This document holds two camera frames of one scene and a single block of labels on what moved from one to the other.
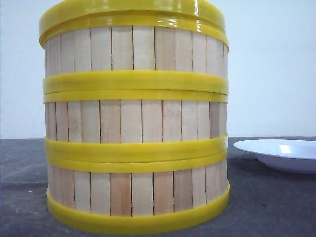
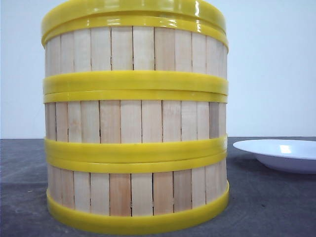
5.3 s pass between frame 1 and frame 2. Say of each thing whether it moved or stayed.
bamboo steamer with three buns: stayed
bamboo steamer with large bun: stayed
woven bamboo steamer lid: moved
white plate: stayed
